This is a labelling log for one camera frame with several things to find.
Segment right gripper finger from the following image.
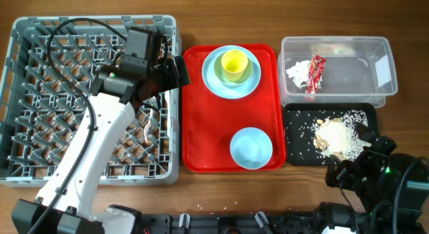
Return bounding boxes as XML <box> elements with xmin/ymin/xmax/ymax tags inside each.
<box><xmin>355</xmin><ymin>123</ymin><xmax>371</xmax><ymax>140</ymax></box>
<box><xmin>326</xmin><ymin>155</ymin><xmax>342</xmax><ymax>180</ymax></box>

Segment white plastic spoon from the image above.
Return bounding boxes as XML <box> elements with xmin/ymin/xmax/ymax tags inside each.
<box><xmin>164</xmin><ymin>91</ymin><xmax>170</xmax><ymax>109</ymax></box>

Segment rice and nut leftovers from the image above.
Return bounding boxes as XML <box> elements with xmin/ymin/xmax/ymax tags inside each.
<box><xmin>313</xmin><ymin>116</ymin><xmax>371</xmax><ymax>160</ymax></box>

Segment white plastic fork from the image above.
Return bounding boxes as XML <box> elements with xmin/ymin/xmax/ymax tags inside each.
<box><xmin>143</xmin><ymin>97</ymin><xmax>159</xmax><ymax>143</ymax></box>

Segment red snack wrapper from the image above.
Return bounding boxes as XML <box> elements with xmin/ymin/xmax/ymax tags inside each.
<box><xmin>306</xmin><ymin>55</ymin><xmax>326</xmax><ymax>94</ymax></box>

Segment white tissue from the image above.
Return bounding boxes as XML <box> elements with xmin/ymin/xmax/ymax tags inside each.
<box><xmin>286</xmin><ymin>60</ymin><xmax>310</xmax><ymax>89</ymax></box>

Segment light blue bowl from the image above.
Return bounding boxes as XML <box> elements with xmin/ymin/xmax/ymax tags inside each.
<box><xmin>229</xmin><ymin>127</ymin><xmax>273</xmax><ymax>170</ymax></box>

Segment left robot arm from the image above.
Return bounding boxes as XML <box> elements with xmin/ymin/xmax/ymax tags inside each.
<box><xmin>11</xmin><ymin>55</ymin><xmax>190</xmax><ymax>233</ymax></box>

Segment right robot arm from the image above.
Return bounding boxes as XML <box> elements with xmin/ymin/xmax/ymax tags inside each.
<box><xmin>312</xmin><ymin>123</ymin><xmax>428</xmax><ymax>233</ymax></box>

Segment grey dishwasher rack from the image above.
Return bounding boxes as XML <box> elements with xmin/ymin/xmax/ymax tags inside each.
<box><xmin>1</xmin><ymin>15</ymin><xmax>182</xmax><ymax>187</ymax></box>

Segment black plastic tray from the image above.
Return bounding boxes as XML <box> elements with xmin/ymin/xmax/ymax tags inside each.
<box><xmin>283</xmin><ymin>103</ymin><xmax>379</xmax><ymax>166</ymax></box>

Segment green small bowl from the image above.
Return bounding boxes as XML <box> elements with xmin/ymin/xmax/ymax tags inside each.
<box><xmin>214</xmin><ymin>53</ymin><xmax>253</xmax><ymax>86</ymax></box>

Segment clear plastic bin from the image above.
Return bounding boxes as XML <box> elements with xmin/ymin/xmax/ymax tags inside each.
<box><xmin>278</xmin><ymin>36</ymin><xmax>398</xmax><ymax>107</ymax></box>

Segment light blue plate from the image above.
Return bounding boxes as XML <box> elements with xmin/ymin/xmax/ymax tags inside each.
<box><xmin>202</xmin><ymin>45</ymin><xmax>261</xmax><ymax>99</ymax></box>

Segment red plastic tray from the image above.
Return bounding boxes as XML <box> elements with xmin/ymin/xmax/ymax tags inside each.
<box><xmin>182</xmin><ymin>44</ymin><xmax>286</xmax><ymax>173</ymax></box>

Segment yellow plastic cup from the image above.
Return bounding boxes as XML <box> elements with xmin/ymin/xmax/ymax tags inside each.
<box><xmin>221</xmin><ymin>50</ymin><xmax>249</xmax><ymax>82</ymax></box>

